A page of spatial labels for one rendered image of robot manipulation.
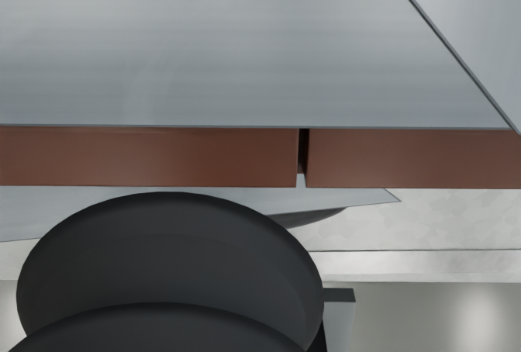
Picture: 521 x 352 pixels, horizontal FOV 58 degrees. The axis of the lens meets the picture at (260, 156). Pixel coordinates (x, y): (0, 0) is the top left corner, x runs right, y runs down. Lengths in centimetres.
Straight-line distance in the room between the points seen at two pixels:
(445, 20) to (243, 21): 8
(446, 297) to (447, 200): 112
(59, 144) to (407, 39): 17
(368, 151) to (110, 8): 13
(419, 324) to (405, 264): 114
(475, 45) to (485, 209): 29
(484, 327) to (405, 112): 151
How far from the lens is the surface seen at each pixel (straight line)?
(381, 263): 48
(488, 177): 26
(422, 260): 49
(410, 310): 156
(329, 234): 45
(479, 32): 20
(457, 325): 166
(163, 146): 23
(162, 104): 20
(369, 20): 19
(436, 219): 46
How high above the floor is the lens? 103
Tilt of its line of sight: 62 degrees down
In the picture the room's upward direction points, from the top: 180 degrees clockwise
